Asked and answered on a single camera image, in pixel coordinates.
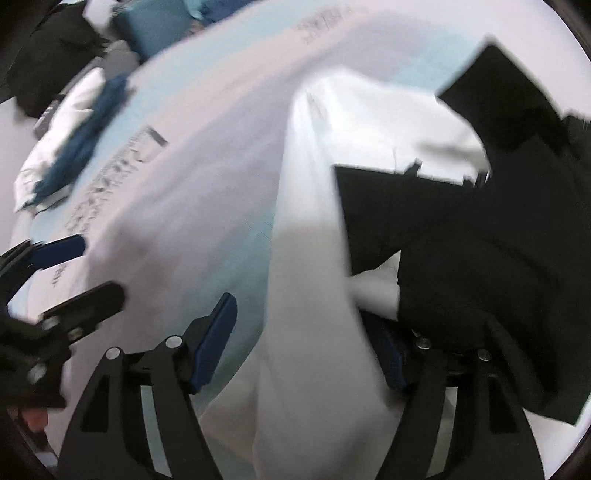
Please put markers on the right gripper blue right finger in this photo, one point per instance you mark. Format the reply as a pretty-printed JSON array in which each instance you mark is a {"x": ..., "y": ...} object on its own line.
[{"x": 491, "y": 436}]

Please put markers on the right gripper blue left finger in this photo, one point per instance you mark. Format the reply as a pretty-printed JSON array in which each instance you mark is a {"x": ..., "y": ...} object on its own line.
[{"x": 106, "y": 437}]

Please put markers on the striped bed duvet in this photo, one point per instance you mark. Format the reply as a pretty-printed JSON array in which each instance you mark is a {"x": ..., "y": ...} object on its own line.
[{"x": 177, "y": 204}]

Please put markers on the dark blue garment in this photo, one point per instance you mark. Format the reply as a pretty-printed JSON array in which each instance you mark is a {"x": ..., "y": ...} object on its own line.
[{"x": 212, "y": 11}]

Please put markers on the folded white and blue clothes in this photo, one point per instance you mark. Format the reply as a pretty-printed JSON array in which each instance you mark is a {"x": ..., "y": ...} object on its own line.
[{"x": 63, "y": 151}]

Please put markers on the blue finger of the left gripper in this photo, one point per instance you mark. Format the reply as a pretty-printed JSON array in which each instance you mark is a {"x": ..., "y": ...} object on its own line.
[
  {"x": 46, "y": 255},
  {"x": 79, "y": 316}
]

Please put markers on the person left hand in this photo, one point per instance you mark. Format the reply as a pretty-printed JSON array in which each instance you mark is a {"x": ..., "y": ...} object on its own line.
[{"x": 36, "y": 419}]

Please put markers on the light blue garment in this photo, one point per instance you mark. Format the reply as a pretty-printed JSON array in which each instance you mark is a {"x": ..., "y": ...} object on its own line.
[{"x": 194, "y": 7}]

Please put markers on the black backpack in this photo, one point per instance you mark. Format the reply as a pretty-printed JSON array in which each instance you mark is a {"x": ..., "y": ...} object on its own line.
[{"x": 56, "y": 50}]

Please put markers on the white and black hooded jacket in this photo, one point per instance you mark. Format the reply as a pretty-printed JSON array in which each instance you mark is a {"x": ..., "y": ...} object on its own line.
[{"x": 463, "y": 216}]

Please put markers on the teal suitcase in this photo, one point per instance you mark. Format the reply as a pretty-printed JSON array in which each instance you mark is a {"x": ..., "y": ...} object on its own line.
[{"x": 150, "y": 26}]

